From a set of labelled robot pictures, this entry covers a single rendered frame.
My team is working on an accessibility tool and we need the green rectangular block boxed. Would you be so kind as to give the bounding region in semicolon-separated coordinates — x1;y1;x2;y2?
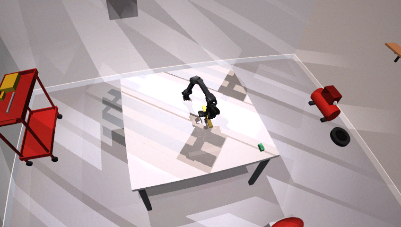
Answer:
258;143;265;152

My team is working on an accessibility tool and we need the yellow bar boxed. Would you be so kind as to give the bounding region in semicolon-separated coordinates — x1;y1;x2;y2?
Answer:
202;105;213;128

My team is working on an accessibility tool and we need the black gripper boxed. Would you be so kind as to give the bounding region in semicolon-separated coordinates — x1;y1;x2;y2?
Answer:
198;107;211;119

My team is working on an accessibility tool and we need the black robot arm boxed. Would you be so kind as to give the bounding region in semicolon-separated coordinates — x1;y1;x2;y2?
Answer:
181;76;220;120

